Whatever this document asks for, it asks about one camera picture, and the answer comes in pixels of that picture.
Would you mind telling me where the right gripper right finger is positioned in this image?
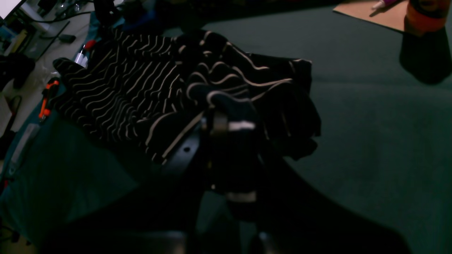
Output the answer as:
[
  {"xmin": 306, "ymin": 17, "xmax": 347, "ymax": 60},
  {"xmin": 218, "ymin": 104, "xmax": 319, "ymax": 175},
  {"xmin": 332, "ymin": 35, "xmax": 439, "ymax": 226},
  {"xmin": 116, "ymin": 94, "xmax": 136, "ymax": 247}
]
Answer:
[{"xmin": 226, "ymin": 121, "xmax": 411, "ymax": 254}]

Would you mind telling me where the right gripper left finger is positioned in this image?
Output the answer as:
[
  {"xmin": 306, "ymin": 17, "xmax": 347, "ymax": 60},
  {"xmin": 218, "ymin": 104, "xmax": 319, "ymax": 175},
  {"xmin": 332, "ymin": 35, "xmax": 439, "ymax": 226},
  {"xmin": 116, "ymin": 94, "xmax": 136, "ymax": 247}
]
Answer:
[{"xmin": 39, "ymin": 109, "xmax": 230, "ymax": 254}]

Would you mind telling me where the navy white striped t-shirt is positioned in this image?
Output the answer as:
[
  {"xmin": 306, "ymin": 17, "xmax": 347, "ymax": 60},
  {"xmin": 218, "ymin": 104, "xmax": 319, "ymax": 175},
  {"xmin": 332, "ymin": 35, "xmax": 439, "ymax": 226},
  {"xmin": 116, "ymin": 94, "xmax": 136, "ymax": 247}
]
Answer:
[{"xmin": 52, "ymin": 28, "xmax": 321, "ymax": 163}]

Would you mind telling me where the teal table cloth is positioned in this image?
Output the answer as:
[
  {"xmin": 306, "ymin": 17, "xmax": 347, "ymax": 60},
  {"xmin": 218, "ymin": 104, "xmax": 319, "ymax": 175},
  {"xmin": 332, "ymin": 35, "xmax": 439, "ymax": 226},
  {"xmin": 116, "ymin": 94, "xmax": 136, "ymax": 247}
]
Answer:
[{"xmin": 1, "ymin": 6, "xmax": 451, "ymax": 254}]

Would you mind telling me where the grey blister package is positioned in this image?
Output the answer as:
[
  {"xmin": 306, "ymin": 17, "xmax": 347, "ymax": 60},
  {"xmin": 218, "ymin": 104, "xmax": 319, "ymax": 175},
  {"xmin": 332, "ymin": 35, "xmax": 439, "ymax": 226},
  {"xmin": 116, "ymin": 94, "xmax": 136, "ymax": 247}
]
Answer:
[{"xmin": 3, "ymin": 123, "xmax": 40, "ymax": 179}]

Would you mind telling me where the orange black utility knife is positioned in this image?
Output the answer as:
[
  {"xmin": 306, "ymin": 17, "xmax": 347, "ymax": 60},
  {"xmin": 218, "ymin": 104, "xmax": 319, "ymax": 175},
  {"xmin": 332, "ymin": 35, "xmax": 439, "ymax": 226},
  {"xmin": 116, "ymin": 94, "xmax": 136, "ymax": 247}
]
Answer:
[{"xmin": 38, "ymin": 77, "xmax": 61, "ymax": 123}]

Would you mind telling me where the orange labelled bottle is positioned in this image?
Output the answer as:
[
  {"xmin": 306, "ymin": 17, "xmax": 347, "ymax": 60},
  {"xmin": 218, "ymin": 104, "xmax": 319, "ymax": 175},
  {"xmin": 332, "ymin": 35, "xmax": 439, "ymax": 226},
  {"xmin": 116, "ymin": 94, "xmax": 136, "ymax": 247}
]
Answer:
[{"xmin": 406, "ymin": 0, "xmax": 451, "ymax": 34}]

